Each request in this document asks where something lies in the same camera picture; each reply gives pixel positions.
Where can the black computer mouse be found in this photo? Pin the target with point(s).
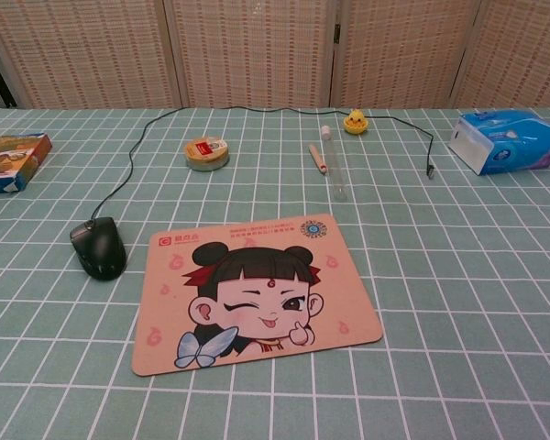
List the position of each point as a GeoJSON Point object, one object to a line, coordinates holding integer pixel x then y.
{"type": "Point", "coordinates": [100, 249]}

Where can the pink cartoon girl mouse pad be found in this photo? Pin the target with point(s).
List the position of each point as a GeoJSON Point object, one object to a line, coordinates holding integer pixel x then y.
{"type": "Point", "coordinates": [256, 293]}

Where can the wooden pen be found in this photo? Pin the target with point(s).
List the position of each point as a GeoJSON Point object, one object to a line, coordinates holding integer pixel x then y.
{"type": "Point", "coordinates": [317, 159]}

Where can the clear plastic test tube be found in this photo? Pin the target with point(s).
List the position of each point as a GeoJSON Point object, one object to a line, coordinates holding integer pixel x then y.
{"type": "Point", "coordinates": [333, 162]}

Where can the round yellow tape tin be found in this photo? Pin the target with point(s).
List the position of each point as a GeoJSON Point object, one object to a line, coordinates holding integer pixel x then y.
{"type": "Point", "coordinates": [205, 155]}

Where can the yellow duck toy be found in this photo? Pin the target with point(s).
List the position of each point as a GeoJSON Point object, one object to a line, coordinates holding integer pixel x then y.
{"type": "Point", "coordinates": [356, 121]}

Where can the woven folding screen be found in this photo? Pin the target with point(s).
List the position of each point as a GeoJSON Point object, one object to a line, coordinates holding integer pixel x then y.
{"type": "Point", "coordinates": [256, 50]}

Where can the green checked tablecloth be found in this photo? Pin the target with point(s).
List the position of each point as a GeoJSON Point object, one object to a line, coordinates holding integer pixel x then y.
{"type": "Point", "coordinates": [440, 275]}

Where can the blue tissue pack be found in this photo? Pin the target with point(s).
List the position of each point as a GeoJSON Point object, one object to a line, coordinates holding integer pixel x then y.
{"type": "Point", "coordinates": [509, 142]}

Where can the blue yellow cardboard box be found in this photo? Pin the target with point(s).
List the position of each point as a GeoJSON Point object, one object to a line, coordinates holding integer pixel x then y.
{"type": "Point", "coordinates": [9, 160]}

